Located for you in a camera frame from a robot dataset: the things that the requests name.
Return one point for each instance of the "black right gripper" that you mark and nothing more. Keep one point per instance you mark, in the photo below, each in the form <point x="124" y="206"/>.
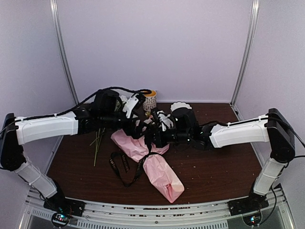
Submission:
<point x="159" y="140"/>

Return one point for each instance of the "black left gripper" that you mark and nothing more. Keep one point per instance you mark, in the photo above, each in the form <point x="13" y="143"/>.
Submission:
<point x="138" y="130"/>

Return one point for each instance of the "pink wrapping paper sheet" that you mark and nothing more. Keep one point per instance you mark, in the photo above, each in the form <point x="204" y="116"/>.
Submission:
<point x="150" y="160"/>

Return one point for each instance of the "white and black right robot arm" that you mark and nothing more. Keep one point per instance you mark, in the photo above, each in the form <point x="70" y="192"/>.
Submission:
<point x="270" y="128"/>

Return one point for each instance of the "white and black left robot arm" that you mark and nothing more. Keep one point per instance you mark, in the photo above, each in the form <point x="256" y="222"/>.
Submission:
<point x="20" y="133"/>

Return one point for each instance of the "pile of fake flowers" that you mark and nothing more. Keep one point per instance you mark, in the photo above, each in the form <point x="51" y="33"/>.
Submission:
<point x="97" y="141"/>

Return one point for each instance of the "white scalloped bowl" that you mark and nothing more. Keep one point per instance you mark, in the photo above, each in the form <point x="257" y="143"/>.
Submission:
<point x="178" y="105"/>

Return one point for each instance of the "floral mug with yellow inside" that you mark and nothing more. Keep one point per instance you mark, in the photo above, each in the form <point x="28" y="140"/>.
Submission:
<point x="150" y="101"/>

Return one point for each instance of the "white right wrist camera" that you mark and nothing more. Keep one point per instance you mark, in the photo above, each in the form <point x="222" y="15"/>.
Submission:
<point x="162" y="120"/>

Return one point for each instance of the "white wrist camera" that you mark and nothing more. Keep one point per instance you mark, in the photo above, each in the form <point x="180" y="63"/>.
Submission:
<point x="162" y="120"/>
<point x="134" y="102"/>

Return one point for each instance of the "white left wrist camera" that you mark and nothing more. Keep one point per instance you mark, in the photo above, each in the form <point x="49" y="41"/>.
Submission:
<point x="134" y="102"/>

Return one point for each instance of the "aluminium front rail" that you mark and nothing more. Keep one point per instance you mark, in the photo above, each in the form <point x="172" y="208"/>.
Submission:
<point x="209" y="215"/>

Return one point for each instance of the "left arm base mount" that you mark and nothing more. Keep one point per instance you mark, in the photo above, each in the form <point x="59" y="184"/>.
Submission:
<point x="70" y="207"/>

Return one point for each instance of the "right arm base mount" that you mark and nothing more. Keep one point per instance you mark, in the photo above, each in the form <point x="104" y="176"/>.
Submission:
<point x="245" y="205"/>

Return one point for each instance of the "left aluminium frame post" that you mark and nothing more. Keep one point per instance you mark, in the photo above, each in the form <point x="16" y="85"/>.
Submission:
<point x="63" y="55"/>

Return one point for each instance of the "aluminium frame post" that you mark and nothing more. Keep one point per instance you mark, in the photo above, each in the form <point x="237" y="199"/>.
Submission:
<point x="63" y="55"/>
<point x="247" y="49"/>

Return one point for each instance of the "right aluminium frame post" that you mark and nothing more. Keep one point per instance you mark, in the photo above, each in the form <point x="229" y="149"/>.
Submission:
<point x="247" y="49"/>

